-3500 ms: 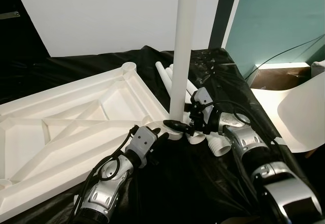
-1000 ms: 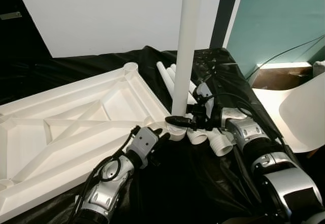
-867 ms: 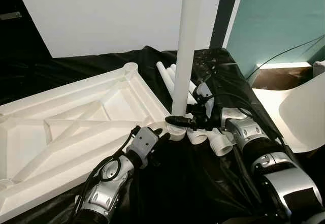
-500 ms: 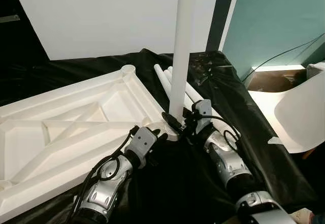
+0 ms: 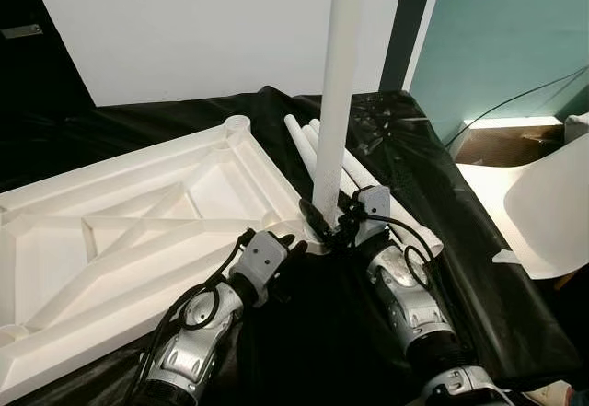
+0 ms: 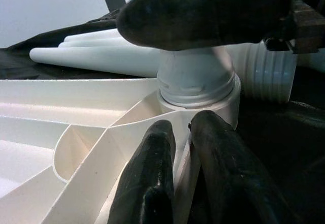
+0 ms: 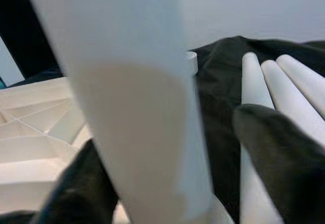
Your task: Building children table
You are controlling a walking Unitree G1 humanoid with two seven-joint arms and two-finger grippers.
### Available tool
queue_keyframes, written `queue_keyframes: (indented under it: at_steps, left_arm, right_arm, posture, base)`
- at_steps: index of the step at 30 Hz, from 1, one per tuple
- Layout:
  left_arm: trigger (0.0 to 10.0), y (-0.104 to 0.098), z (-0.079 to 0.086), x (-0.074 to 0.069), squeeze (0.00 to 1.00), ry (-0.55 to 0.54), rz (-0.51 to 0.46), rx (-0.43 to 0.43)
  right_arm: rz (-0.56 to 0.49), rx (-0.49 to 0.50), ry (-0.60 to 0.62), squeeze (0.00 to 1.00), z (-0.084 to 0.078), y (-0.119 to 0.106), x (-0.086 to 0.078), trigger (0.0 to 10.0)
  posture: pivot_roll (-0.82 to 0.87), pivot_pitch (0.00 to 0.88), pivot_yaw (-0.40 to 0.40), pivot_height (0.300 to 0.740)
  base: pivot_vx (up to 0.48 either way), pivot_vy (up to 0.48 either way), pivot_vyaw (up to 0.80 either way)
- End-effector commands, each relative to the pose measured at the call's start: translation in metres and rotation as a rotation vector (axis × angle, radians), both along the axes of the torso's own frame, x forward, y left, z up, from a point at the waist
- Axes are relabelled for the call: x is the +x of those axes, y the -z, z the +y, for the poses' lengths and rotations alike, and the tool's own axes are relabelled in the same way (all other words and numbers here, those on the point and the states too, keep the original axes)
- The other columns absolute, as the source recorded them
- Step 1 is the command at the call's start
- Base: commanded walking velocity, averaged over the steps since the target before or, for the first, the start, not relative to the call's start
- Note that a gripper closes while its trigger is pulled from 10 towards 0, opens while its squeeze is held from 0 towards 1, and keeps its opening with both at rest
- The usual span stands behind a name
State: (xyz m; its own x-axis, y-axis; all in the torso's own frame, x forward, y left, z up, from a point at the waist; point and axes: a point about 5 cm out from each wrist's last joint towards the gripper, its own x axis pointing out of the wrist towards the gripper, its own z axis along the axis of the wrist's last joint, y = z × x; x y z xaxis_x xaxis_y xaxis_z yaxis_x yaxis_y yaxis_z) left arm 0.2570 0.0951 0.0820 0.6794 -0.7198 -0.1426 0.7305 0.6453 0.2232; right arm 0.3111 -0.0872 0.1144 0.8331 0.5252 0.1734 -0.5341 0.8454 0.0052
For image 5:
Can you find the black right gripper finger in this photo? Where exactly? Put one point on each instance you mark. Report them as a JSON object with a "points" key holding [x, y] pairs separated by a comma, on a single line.
{"points": [[316, 220]]}

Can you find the white plastic table top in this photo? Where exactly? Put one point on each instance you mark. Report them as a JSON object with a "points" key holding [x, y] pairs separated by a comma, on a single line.
{"points": [[110, 203]]}

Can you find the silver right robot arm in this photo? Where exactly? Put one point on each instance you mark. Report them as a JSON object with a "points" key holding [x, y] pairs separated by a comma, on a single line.
{"points": [[405, 295]]}

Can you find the black plastic sheet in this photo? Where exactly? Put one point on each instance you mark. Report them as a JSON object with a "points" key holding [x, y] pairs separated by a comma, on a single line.
{"points": [[414, 139]]}

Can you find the white tape piece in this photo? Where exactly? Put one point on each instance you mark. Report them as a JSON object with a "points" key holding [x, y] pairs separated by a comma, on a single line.
{"points": [[506, 258]]}

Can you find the brown cardboard box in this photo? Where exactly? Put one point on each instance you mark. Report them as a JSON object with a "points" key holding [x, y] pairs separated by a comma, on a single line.
{"points": [[492, 146]]}

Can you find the white plastic chair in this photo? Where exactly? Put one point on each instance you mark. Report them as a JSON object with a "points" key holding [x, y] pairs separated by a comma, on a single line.
{"points": [[543, 213]]}

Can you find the grey door plate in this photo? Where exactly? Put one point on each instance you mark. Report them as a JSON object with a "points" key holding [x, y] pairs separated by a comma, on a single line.
{"points": [[20, 31]]}

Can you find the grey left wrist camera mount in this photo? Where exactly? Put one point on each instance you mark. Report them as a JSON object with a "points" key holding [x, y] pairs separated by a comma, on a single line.
{"points": [[258, 259]]}

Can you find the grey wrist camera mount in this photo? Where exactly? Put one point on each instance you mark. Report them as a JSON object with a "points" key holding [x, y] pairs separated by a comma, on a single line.
{"points": [[258, 259], [373, 205]]}

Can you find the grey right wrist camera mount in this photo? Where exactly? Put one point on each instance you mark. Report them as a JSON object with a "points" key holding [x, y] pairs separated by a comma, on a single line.
{"points": [[373, 205]]}

